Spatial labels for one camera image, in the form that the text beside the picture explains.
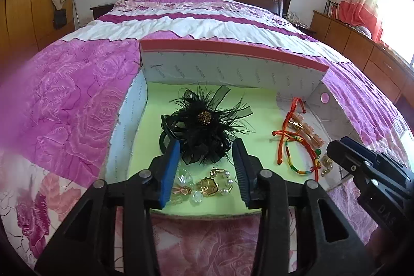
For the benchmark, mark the black feather hair accessory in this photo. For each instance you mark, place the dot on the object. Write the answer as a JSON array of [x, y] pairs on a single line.
[[200, 129]]

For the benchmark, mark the orange wooden dresser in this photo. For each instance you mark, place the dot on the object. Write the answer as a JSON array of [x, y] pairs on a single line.
[[362, 49]]

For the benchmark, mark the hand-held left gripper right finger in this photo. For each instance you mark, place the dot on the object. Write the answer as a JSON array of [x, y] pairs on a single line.
[[241, 172]]

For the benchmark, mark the light green paper liner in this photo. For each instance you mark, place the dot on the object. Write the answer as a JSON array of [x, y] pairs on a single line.
[[258, 104]]

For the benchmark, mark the row of books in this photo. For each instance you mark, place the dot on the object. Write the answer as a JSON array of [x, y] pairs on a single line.
[[332, 8]]

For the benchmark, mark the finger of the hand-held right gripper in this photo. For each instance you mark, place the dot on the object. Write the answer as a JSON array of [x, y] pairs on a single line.
[[349, 159], [381, 166]]

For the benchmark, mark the black hanging bag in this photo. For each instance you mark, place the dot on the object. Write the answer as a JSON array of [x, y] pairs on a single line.
[[60, 19]]

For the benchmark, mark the thin metal rod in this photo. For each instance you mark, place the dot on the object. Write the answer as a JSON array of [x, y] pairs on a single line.
[[77, 12]]

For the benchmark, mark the dark wooden nightstand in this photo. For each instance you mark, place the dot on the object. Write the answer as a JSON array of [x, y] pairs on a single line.
[[102, 11], [304, 27]]

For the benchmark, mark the pink floral bedspread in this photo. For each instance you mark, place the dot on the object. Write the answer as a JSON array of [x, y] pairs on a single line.
[[81, 85]]

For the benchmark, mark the pink cardboard box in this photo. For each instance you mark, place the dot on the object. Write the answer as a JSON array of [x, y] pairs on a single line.
[[226, 69]]

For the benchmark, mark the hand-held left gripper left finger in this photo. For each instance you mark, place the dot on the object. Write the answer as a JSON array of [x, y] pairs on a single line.
[[171, 172]]

